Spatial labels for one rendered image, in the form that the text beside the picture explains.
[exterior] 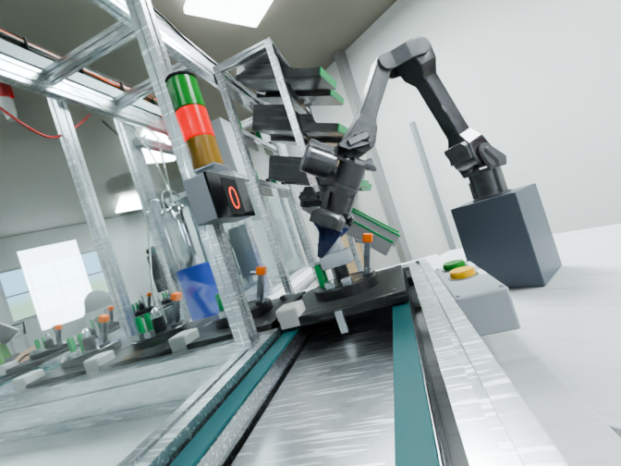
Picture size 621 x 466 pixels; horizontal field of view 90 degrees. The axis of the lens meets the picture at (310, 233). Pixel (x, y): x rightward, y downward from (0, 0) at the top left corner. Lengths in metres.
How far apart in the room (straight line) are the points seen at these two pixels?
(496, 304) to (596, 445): 0.17
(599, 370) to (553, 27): 2.82
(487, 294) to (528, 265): 0.30
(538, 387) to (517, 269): 0.36
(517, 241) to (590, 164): 2.29
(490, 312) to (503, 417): 0.25
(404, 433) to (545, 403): 0.21
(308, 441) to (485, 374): 0.18
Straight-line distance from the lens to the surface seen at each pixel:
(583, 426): 0.42
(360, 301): 0.55
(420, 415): 0.29
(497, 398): 0.27
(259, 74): 1.03
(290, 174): 0.93
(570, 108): 3.04
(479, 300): 0.49
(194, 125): 0.54
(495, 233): 0.78
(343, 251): 0.64
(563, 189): 3.08
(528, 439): 0.24
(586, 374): 0.50
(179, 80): 0.58
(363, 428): 0.35
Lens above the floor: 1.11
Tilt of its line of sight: level
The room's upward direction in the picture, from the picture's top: 18 degrees counter-clockwise
